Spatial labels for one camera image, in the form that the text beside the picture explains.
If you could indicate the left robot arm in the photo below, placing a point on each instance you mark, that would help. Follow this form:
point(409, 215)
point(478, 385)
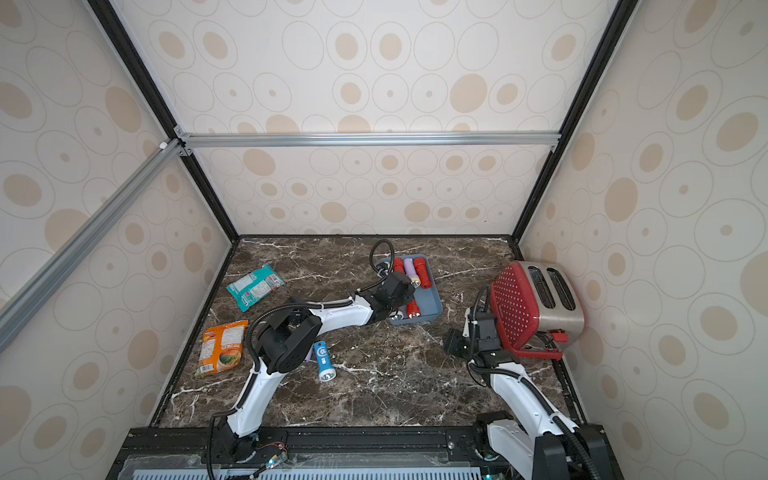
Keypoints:
point(280, 339)

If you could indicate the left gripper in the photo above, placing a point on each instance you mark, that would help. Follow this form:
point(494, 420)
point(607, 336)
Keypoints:
point(409, 291)

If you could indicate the teal snack packet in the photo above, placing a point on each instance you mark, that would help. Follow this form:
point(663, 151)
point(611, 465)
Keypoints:
point(255, 286)

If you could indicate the horizontal aluminium rail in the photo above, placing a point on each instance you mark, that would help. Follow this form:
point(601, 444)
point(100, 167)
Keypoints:
point(361, 140)

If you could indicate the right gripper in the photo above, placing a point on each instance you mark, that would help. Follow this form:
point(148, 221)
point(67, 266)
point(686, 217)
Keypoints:
point(501, 346)

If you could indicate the orange snack packet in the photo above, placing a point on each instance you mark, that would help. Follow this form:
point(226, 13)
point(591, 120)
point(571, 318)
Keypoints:
point(221, 348)

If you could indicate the left diagonal aluminium rail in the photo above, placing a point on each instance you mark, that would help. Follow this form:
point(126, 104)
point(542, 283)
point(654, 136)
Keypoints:
point(22, 308)

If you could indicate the red flashlight diagonal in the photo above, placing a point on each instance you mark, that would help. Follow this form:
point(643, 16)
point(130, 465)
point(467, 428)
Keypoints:
point(421, 268)

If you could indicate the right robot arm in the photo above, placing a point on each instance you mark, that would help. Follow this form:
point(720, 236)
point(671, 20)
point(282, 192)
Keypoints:
point(536, 439)

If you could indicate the red and steel toaster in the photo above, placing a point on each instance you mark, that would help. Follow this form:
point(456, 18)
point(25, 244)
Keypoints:
point(538, 314)

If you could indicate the blue storage tray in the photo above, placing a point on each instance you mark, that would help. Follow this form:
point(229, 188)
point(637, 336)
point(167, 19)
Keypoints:
point(428, 301)

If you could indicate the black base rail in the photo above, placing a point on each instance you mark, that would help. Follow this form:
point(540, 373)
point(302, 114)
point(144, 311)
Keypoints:
point(433, 452)

